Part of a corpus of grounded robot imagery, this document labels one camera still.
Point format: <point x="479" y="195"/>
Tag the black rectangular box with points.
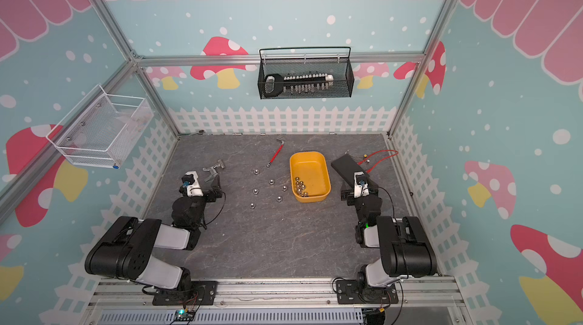
<point x="347" y="168"/>

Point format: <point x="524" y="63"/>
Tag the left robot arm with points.
<point x="125" y="251"/>

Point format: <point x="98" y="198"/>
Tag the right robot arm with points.
<point x="405" y="249"/>

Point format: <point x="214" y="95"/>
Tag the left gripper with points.
<point x="211" y="197"/>

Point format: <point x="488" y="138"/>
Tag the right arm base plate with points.
<point x="352" y="292"/>

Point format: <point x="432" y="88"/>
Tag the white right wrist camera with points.
<point x="361" y="185"/>

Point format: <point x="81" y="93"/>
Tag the black wire mesh basket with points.
<point x="305" y="72"/>

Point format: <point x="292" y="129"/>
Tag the socket set on black rail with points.
<point x="277" y="84"/>

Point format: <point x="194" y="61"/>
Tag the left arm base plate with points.
<point x="194" y="294"/>

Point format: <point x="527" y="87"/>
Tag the small green circuit board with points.
<point x="183" y="316"/>

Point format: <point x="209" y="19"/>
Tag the chrome faucet valve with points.
<point x="213" y="171"/>

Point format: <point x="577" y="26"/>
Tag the white wire mesh basket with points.
<point x="102" y="129"/>

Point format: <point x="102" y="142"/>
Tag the red hex key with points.
<point x="275" y="155"/>

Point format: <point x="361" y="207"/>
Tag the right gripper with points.
<point x="351" y="202"/>

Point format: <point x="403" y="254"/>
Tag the yellow plastic storage box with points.
<point x="309" y="177"/>

